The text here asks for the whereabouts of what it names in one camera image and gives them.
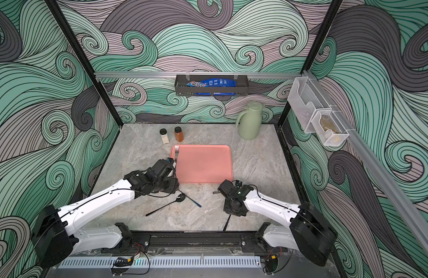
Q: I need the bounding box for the white perforated cable duct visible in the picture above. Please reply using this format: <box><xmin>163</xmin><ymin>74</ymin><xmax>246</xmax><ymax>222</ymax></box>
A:
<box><xmin>59</xmin><ymin>256</ymin><xmax>261</xmax><ymax>269</ymax></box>

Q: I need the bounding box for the small clear bin with contents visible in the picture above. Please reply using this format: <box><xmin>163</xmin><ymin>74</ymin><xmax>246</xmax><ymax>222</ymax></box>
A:
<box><xmin>311</xmin><ymin>110</ymin><xmax>349</xmax><ymax>147</ymax></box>

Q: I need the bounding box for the blue snack packet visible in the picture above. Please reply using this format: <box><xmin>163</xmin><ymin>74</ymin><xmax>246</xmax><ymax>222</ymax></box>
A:
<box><xmin>186</xmin><ymin>78</ymin><xmax>236</xmax><ymax>88</ymax></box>

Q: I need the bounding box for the clear plastic wall bin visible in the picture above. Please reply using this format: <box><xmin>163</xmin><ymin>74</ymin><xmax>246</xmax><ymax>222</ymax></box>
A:
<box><xmin>288</xmin><ymin>76</ymin><xmax>331</xmax><ymax>133</ymax></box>

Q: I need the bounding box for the black spoon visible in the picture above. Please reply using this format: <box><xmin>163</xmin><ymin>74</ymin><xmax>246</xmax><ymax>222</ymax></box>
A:
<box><xmin>222</xmin><ymin>215</ymin><xmax>231</xmax><ymax>232</ymax></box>
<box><xmin>145</xmin><ymin>193</ymin><xmax>186</xmax><ymax>217</ymax></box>

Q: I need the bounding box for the white spice jar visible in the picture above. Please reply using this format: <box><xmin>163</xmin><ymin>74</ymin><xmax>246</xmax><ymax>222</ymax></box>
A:
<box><xmin>159</xmin><ymin>128</ymin><xmax>170</xmax><ymax>144</ymax></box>

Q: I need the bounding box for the sage green thermos jug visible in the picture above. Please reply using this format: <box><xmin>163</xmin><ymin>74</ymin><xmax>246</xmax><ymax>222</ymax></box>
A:
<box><xmin>236</xmin><ymin>101</ymin><xmax>263</xmax><ymax>140</ymax></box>

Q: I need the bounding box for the dark metal wall shelf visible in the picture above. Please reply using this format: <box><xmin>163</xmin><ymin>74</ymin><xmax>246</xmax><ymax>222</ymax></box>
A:
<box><xmin>174</xmin><ymin>75</ymin><xmax>250</xmax><ymax>96</ymax></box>

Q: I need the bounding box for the aluminium wall rail right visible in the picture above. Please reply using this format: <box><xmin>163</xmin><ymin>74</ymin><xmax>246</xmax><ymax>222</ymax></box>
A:
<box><xmin>302</xmin><ymin>70</ymin><xmax>428</xmax><ymax>256</ymax></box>

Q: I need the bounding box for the pink plastic tray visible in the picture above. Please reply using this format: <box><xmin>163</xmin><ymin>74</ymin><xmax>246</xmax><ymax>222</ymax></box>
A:
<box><xmin>170</xmin><ymin>144</ymin><xmax>234</xmax><ymax>184</ymax></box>

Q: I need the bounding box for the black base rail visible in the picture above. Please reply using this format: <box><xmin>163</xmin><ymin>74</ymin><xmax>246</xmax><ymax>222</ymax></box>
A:
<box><xmin>57</xmin><ymin>231</ymin><xmax>334</xmax><ymax>254</ymax></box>

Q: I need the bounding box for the green handled fork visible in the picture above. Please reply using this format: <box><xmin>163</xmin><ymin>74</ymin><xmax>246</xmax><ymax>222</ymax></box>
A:
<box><xmin>174</xmin><ymin>145</ymin><xmax>180</xmax><ymax>163</ymax></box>

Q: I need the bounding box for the aluminium wall rail back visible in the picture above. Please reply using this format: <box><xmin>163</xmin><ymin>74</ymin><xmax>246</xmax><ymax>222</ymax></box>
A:
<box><xmin>94</xmin><ymin>71</ymin><xmax>302</xmax><ymax>80</ymax></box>

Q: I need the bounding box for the aluminium wall rail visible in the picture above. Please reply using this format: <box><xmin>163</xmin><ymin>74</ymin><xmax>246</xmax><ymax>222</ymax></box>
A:
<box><xmin>302</xmin><ymin>70</ymin><xmax>428</xmax><ymax>256</ymax></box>
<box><xmin>94</xmin><ymin>71</ymin><xmax>302</xmax><ymax>80</ymax></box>

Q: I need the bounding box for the orange spice jar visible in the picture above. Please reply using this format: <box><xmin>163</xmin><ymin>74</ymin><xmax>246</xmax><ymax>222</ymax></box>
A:
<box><xmin>174</xmin><ymin>126</ymin><xmax>184</xmax><ymax>142</ymax></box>

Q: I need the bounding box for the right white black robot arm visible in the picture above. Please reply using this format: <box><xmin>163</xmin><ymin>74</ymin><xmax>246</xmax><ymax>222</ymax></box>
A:
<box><xmin>217</xmin><ymin>180</ymin><xmax>338</xmax><ymax>266</ymax></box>

